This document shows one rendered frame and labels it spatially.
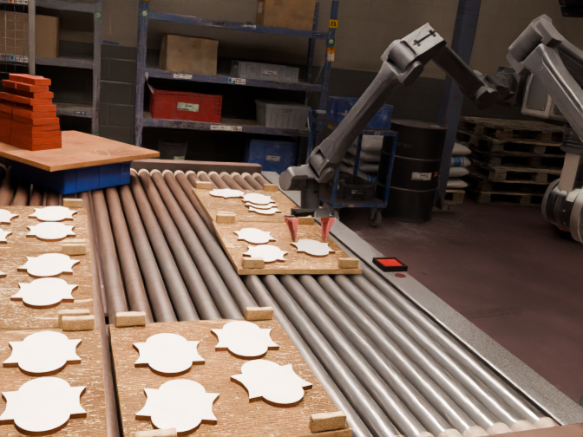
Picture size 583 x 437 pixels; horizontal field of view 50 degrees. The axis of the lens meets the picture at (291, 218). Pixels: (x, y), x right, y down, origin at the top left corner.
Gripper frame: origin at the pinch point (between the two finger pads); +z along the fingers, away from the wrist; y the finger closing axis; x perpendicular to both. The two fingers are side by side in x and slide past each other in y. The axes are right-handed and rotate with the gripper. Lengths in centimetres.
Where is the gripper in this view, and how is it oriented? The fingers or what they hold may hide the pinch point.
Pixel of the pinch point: (309, 238)
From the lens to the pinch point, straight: 186.7
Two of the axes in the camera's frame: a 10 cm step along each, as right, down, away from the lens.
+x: -3.7, -0.5, 9.3
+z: -0.1, 10.0, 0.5
